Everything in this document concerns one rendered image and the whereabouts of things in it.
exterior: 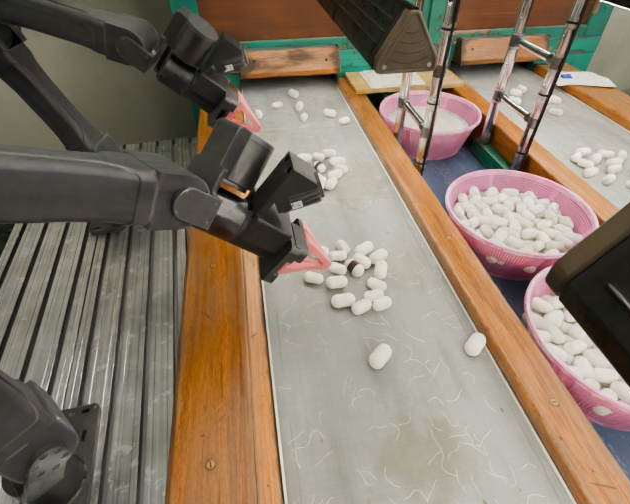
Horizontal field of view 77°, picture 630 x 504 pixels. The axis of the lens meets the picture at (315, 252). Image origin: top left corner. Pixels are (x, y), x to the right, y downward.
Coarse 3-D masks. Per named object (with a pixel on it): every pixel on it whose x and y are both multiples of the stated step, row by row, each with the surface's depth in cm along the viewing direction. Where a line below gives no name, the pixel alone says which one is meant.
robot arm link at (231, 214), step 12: (228, 180) 45; (228, 192) 46; (228, 204) 45; (240, 204) 46; (216, 216) 45; (228, 216) 45; (240, 216) 46; (216, 228) 46; (228, 228) 46; (228, 240) 47
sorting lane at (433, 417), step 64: (320, 128) 104; (384, 192) 83; (320, 320) 59; (384, 320) 59; (448, 320) 59; (320, 384) 51; (384, 384) 51; (448, 384) 51; (320, 448) 46; (384, 448) 46; (448, 448) 46; (512, 448) 46
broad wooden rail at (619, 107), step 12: (540, 72) 131; (576, 96) 118; (588, 96) 114; (600, 96) 114; (612, 96) 114; (624, 96) 114; (600, 108) 111; (612, 108) 108; (624, 108) 108; (612, 120) 108; (624, 120) 104
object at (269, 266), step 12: (252, 204) 49; (288, 216) 51; (240, 228) 47; (240, 240) 47; (252, 252) 50; (264, 252) 49; (288, 252) 47; (264, 264) 51; (276, 264) 48; (264, 276) 49; (276, 276) 49
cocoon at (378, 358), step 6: (378, 348) 53; (384, 348) 53; (390, 348) 53; (372, 354) 52; (378, 354) 52; (384, 354) 52; (390, 354) 53; (372, 360) 52; (378, 360) 52; (384, 360) 52; (372, 366) 52; (378, 366) 52
